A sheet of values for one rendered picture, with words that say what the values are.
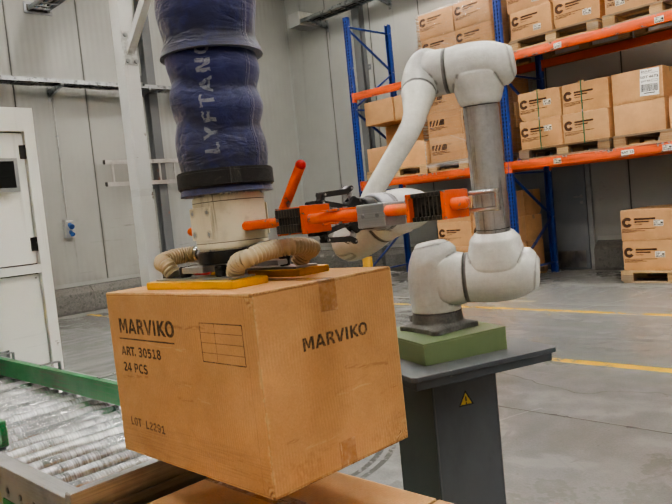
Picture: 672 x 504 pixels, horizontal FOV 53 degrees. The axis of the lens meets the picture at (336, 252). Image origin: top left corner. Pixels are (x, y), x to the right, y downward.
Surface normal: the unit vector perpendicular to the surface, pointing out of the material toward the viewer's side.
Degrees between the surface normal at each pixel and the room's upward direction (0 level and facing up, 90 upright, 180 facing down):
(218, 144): 79
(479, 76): 100
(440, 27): 91
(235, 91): 68
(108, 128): 90
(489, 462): 90
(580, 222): 90
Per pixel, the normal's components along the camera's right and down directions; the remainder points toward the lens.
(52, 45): 0.70, -0.02
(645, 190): -0.71, 0.11
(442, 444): 0.41, 0.02
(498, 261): -0.23, 0.11
